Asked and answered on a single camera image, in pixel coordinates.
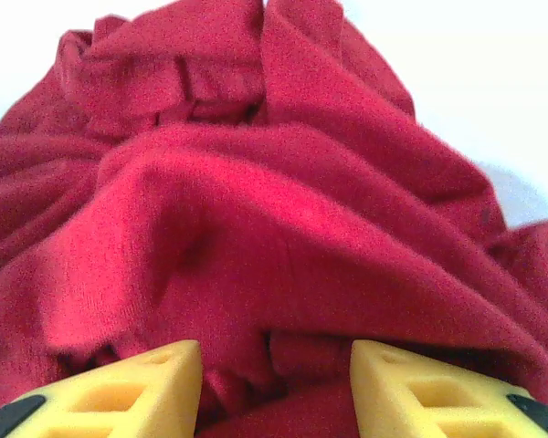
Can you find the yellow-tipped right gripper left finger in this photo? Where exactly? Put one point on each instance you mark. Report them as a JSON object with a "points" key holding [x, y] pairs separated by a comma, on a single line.
{"points": [[119, 397]]}

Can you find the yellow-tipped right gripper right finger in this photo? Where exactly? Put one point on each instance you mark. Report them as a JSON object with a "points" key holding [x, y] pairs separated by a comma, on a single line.
{"points": [[429, 397]]}

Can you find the red t-shirt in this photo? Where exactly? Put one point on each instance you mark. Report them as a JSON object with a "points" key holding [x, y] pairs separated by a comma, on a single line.
{"points": [[274, 205]]}

